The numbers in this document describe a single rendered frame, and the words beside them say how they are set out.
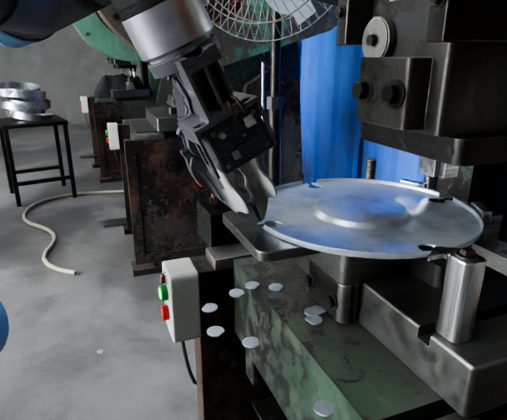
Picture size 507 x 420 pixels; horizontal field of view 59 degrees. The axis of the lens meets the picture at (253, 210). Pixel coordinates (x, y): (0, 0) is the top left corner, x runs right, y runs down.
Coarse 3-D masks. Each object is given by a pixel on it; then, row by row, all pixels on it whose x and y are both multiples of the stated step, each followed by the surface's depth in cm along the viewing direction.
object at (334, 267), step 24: (240, 216) 58; (240, 240) 53; (264, 240) 51; (312, 264) 63; (336, 264) 57; (360, 264) 56; (384, 264) 57; (312, 288) 63; (336, 288) 57; (336, 312) 58
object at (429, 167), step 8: (424, 160) 61; (432, 160) 60; (424, 168) 62; (432, 168) 60; (440, 168) 60; (448, 168) 59; (456, 168) 60; (432, 176) 60; (440, 176) 60; (448, 176) 60; (456, 176) 60
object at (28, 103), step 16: (16, 96) 288; (32, 96) 292; (16, 112) 302; (32, 112) 307; (48, 112) 326; (0, 128) 315; (64, 128) 305; (16, 176) 296; (64, 176) 314; (16, 192) 299
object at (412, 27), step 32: (384, 0) 56; (416, 0) 51; (384, 32) 55; (416, 32) 52; (384, 64) 53; (416, 64) 50; (448, 64) 48; (480, 64) 50; (384, 96) 52; (416, 96) 51; (448, 96) 49; (480, 96) 51; (416, 128) 52; (448, 128) 51; (480, 128) 53
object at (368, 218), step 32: (288, 192) 67; (320, 192) 67; (352, 192) 67; (384, 192) 67; (416, 192) 67; (288, 224) 55; (320, 224) 55; (352, 224) 54; (384, 224) 54; (416, 224) 55; (448, 224) 55; (480, 224) 54; (352, 256) 46; (384, 256) 46; (416, 256) 46
